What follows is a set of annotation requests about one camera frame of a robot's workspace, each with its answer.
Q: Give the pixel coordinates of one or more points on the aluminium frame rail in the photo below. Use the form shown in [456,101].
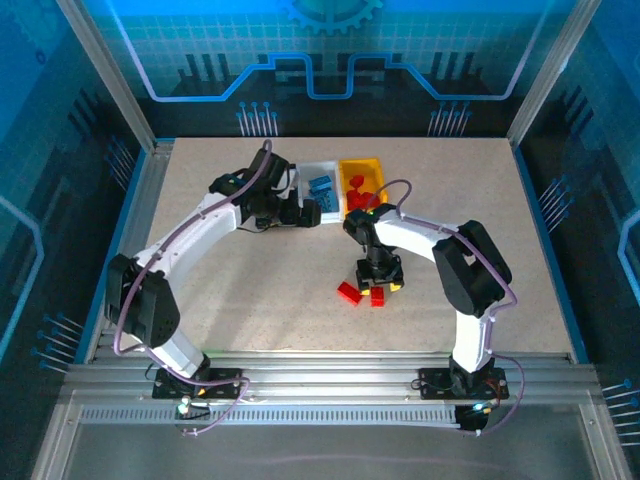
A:
[325,372]

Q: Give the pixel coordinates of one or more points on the aluminium base frame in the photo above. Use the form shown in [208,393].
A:
[320,450]

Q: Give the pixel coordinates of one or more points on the white plastic container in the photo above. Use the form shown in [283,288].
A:
[320,166]

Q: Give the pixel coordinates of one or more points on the small LED circuit board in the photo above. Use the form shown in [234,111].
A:
[477,409]
[184,407]

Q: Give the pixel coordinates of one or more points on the yellow plastic container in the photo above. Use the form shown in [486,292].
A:
[372,170]

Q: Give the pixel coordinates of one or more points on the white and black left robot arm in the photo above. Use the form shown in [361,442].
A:
[200,231]

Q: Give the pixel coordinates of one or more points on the aluminium side rail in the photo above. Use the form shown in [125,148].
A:
[142,200]

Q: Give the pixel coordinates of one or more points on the blue lego brick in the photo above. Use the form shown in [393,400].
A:
[321,198]
[320,179]
[328,189]
[331,201]
[314,188]

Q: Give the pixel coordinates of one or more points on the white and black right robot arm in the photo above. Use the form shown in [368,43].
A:
[470,340]

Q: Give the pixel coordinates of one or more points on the aluminium frame post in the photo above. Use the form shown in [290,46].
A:
[552,75]
[110,75]

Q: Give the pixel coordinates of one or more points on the blue table edge strip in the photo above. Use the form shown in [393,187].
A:
[548,250]

